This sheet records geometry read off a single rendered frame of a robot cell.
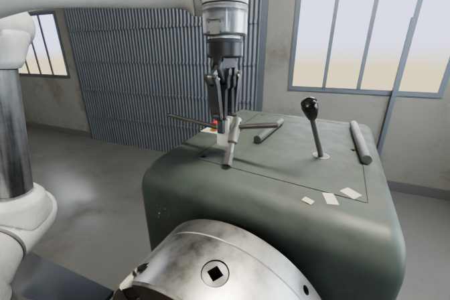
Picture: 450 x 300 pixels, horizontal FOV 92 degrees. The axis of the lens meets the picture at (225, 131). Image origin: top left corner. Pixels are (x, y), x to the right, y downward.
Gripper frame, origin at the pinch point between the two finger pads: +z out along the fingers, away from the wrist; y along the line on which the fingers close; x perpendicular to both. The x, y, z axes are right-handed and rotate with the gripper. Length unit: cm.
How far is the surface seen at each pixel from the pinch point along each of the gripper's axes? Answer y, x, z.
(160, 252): 26.3, 3.5, 9.7
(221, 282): 27.2, 14.1, 7.4
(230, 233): 20.6, 11.8, 7.2
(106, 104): -175, -316, 63
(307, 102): -0.1, 17.6, -8.6
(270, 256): 20.5, 18.0, 8.3
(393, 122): -233, 77, 51
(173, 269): 28.5, 8.1, 7.7
